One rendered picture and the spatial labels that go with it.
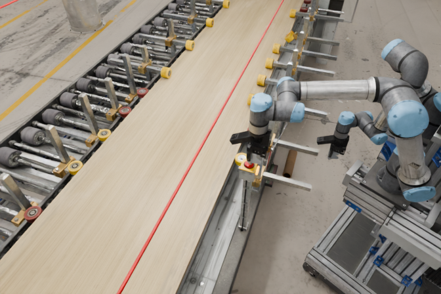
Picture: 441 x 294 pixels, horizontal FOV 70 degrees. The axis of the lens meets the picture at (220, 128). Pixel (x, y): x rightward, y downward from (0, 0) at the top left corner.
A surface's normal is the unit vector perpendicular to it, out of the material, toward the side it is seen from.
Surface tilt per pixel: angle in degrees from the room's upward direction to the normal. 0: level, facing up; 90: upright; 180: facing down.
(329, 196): 0
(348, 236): 0
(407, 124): 83
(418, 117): 83
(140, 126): 0
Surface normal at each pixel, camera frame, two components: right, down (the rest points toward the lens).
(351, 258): 0.00, -0.73
